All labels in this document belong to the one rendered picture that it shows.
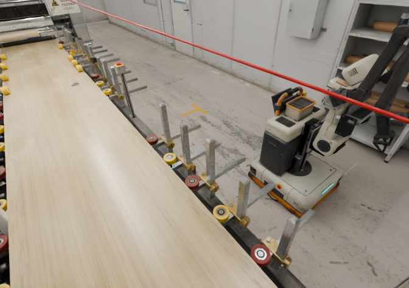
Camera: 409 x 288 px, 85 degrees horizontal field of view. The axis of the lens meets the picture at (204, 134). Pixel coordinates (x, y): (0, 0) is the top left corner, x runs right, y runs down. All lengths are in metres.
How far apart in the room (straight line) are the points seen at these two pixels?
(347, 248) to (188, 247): 1.55
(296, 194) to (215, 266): 1.26
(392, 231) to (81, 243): 2.36
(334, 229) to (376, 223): 0.39
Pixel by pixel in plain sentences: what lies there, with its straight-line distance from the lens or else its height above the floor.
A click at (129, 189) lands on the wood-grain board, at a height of 0.90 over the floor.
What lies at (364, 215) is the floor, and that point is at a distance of 2.60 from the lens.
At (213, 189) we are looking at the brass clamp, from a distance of 1.30.
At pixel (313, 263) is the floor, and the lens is 2.15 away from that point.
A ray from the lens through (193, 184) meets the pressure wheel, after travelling 1.25.
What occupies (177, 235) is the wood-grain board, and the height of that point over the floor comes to 0.90.
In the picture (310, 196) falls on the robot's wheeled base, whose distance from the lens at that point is 2.14.
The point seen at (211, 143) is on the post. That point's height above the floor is 1.16.
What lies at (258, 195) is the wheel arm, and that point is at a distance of 1.33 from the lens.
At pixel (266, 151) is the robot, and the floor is 0.50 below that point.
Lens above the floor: 1.86
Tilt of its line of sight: 37 degrees down
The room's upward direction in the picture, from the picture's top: 2 degrees counter-clockwise
